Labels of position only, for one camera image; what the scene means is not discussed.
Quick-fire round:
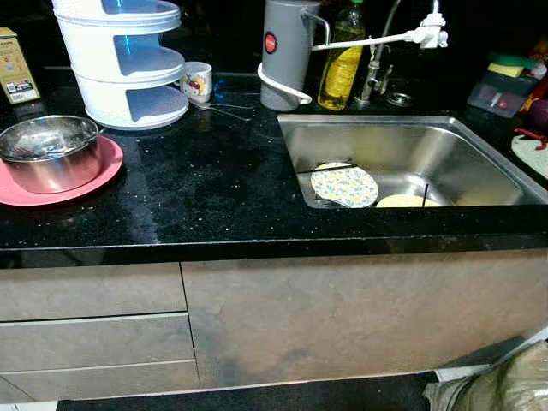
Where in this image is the brown cabinet door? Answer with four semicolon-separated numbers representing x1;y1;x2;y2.
180;248;548;388

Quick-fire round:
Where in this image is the red patterned package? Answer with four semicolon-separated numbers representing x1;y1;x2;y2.
531;39;548;86

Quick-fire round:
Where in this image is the white tiered storage rack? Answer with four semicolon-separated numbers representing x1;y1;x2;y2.
51;0;191;131

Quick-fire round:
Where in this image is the pink plastic plate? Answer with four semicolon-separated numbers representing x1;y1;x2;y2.
0;135;124;207

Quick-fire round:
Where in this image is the metal spoon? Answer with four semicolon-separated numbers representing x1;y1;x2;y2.
193;98;253;121

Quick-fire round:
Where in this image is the round metal sink strainer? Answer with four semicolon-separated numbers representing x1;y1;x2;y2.
385;92;415;108

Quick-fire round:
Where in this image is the white printed mug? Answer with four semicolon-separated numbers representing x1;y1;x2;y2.
180;62;213;104

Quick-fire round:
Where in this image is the floral patterned round plate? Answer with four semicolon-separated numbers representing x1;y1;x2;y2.
310;161;379;209

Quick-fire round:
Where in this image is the grey jug white handle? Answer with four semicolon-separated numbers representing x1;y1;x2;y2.
257;0;331;112

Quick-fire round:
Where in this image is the small steel bowl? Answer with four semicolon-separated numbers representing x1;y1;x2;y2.
313;197;352;209

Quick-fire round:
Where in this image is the yellow green sponge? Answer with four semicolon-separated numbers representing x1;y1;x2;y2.
486;54;540;80

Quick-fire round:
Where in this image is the clear soap sponge holder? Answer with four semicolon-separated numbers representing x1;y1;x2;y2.
468;70;542;118

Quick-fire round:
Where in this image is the white skirting strip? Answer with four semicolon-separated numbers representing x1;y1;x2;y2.
435;330;548;382

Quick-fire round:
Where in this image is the pale yellow plate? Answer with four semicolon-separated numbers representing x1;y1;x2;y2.
375;194;442;209

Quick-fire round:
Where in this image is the chrome faucet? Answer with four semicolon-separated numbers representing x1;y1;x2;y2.
355;0;403;108

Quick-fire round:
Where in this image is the yellow tea box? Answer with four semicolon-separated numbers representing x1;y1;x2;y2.
0;26;41;105

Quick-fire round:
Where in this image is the stainless steel sink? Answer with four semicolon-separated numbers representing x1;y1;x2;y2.
278;114;548;209

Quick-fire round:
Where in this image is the yellow oil bottle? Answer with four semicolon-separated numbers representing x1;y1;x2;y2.
318;0;366;112

